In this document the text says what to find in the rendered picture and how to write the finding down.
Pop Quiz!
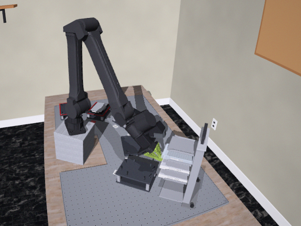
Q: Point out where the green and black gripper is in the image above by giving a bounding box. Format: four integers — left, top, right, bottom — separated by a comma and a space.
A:
133, 132, 163, 161

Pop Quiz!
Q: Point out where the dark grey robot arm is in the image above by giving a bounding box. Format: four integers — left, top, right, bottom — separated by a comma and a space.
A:
63, 17, 166, 148

